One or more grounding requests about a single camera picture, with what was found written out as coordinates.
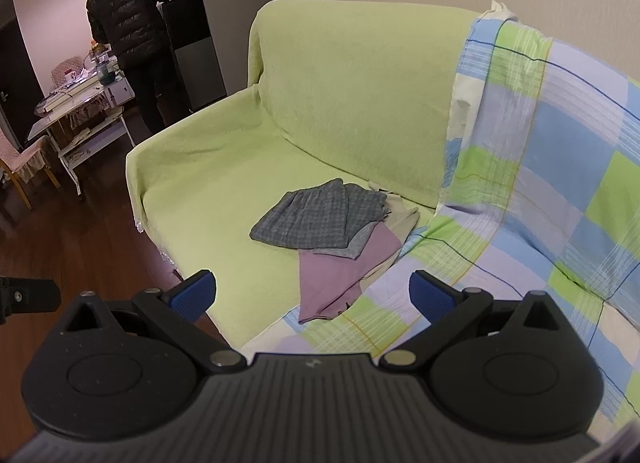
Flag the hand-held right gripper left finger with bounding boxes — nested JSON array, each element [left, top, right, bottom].
[[54, 270, 248, 376]]

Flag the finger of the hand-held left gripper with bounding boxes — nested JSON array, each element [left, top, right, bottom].
[[0, 277, 62, 326]]

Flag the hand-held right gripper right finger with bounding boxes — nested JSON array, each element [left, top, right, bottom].
[[379, 270, 571, 372]]

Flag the grey plaid shorts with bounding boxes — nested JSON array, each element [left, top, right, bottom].
[[249, 178, 389, 250]]

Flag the cream garment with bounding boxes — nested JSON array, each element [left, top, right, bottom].
[[367, 182, 422, 252]]

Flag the light grey garment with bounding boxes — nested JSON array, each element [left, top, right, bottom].
[[310, 220, 381, 261]]

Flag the pink garment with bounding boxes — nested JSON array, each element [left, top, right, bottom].
[[297, 226, 404, 325]]

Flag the wooden chair with pink cover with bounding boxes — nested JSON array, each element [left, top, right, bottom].
[[0, 118, 62, 210]]

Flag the blue green checked blanket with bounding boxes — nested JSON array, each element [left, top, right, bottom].
[[240, 0, 640, 444]]

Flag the white cluttered table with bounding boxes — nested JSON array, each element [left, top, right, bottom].
[[27, 56, 139, 200]]

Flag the black cabinet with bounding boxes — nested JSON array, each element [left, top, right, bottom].
[[157, 0, 229, 114]]

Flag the sofa with light green cover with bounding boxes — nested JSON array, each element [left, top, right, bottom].
[[125, 0, 482, 351]]

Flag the dark wooden door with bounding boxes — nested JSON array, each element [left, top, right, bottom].
[[0, 0, 47, 154]]

